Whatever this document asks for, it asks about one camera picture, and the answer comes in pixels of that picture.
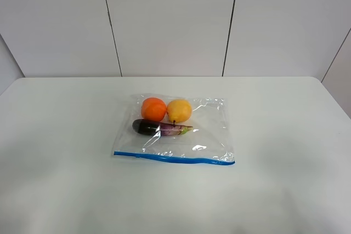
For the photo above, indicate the clear zip bag blue seal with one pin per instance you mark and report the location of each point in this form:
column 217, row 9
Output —
column 209, row 142

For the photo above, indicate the yellow pear fruit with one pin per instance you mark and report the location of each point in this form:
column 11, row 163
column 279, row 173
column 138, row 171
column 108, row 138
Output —
column 179, row 111

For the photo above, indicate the orange fruit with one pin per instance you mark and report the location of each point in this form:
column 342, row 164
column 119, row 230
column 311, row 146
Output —
column 153, row 109

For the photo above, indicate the purple eggplant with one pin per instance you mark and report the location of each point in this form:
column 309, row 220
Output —
column 152, row 128

